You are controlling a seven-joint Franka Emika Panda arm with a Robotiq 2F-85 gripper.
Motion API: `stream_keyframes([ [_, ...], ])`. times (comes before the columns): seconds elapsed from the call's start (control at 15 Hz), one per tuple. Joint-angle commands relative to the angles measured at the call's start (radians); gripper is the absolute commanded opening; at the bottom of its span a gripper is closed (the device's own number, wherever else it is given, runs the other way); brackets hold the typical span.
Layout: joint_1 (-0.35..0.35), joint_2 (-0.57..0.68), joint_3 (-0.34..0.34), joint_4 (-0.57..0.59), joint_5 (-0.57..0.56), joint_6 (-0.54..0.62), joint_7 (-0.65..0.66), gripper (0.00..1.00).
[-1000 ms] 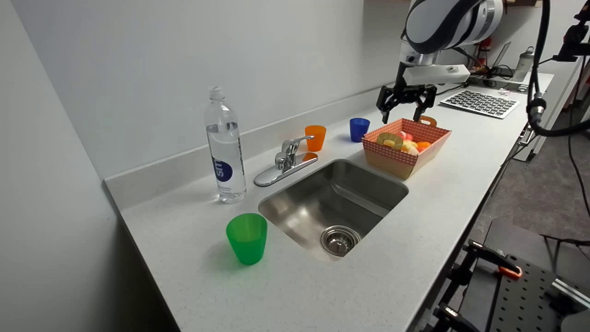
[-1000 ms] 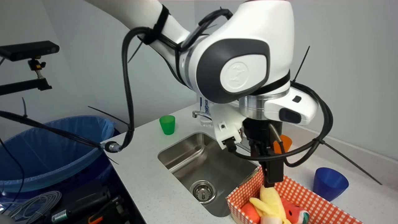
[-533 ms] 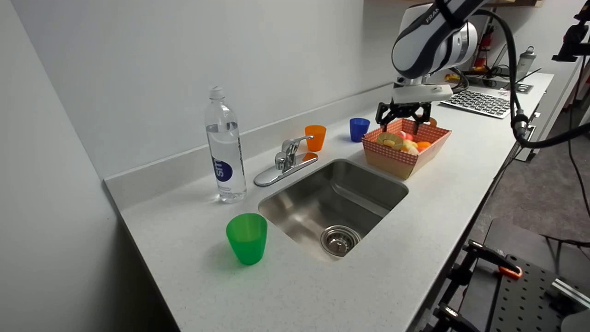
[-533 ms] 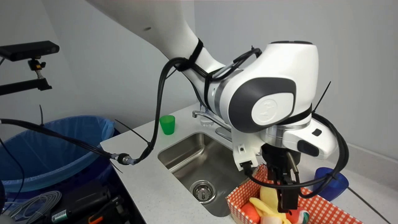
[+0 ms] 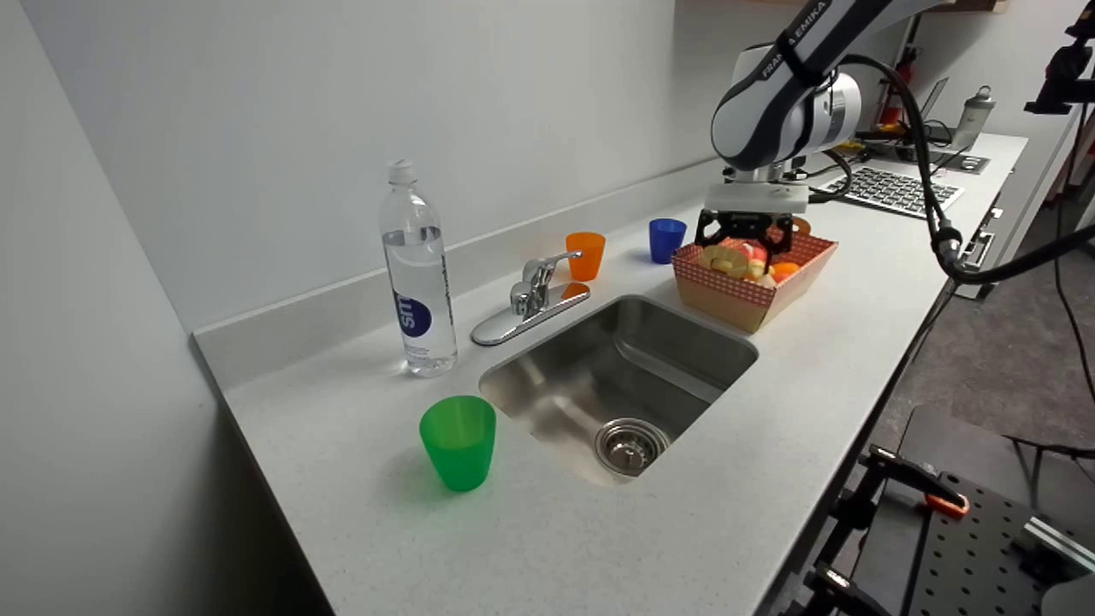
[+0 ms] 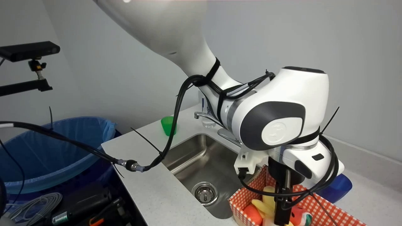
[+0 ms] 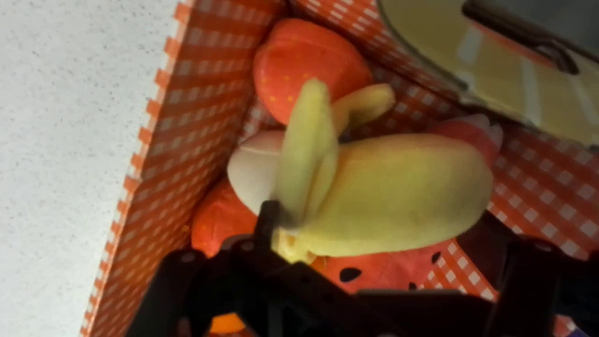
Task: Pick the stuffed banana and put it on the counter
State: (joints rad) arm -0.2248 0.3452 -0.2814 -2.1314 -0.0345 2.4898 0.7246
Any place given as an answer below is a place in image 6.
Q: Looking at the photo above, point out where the steel sink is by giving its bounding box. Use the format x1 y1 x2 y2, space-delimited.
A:
161 133 262 220

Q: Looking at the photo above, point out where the clear plastic bottle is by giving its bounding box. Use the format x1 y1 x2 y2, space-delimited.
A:
198 91 218 129

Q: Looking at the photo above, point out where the coil of grey cable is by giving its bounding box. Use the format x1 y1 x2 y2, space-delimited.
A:
6 192 63 225

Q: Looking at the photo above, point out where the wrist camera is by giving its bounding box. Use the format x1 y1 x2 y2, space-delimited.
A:
234 150 268 175

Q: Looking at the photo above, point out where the stuffed watermelon slice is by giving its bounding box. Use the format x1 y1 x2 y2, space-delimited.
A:
288 207 313 226

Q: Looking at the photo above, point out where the red checkered box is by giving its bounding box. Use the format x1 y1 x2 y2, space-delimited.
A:
228 165 367 226

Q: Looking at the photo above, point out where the stuffed yellow banana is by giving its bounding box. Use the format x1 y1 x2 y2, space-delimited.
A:
251 186 277 221

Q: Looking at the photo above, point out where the stuffed orange toy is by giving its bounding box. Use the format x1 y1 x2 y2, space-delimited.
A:
243 204 263 226

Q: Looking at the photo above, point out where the green plastic cup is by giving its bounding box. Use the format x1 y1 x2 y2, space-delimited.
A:
160 116 177 137

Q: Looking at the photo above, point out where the blue lined trash bin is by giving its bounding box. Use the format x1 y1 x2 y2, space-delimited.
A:
0 116 122 196

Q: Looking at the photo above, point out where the thin black cable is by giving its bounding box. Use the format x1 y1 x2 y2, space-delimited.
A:
0 137 25 217

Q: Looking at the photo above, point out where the camera on mount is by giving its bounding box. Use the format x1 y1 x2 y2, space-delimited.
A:
0 41 61 97

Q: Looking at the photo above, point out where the silver tap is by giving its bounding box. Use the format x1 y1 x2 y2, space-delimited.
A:
194 111 243 147

